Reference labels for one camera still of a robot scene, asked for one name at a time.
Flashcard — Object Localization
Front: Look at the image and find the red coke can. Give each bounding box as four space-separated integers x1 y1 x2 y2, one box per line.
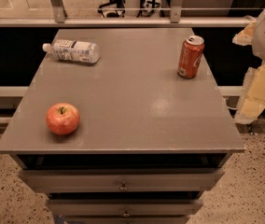
177 35 204 78

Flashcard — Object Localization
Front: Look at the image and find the grey drawer cabinet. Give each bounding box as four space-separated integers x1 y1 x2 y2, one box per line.
0 28 244 224

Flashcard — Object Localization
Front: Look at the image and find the clear plastic water bottle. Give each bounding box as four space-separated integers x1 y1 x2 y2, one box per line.
42 39 100 63

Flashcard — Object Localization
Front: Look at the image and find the metal railing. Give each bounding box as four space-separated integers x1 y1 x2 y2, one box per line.
0 0 265 28

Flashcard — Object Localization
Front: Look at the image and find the grey drawer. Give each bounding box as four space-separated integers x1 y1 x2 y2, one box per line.
47 199 202 217
20 169 224 193

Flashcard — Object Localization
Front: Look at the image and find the red apple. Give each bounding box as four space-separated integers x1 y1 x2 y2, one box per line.
46 103 80 135

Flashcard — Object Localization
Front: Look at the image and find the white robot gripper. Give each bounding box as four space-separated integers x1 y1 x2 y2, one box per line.
232 8 265 124

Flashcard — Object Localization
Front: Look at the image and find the black office chair base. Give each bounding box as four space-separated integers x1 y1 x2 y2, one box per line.
97 0 125 18

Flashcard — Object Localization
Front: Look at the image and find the top grey drawer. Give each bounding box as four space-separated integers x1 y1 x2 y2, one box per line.
20 169 224 193

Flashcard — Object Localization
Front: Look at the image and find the middle grey drawer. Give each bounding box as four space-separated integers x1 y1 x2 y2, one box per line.
47 199 202 217

